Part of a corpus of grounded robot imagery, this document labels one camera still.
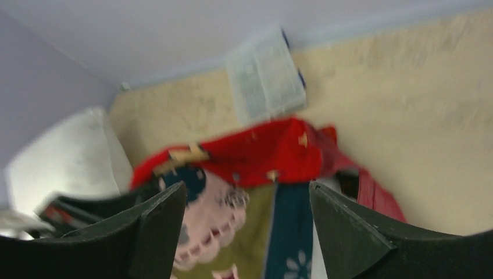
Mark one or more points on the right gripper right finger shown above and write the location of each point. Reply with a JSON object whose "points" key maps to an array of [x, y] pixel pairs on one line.
{"points": [[358, 242]]}

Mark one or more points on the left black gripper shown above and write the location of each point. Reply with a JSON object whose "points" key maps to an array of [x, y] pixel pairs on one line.
{"points": [[68, 214]]}

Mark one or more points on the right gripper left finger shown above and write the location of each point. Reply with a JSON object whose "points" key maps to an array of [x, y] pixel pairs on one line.
{"points": [[139, 242]]}

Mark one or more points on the white pillow insert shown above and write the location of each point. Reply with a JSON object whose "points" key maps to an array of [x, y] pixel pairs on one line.
{"points": [[79, 157]]}

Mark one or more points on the red printed pillowcase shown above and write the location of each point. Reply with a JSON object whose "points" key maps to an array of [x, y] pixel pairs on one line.
{"points": [[248, 212]]}

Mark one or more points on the clear plastic organizer box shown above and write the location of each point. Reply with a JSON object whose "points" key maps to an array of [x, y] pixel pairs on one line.
{"points": [[265, 82]]}

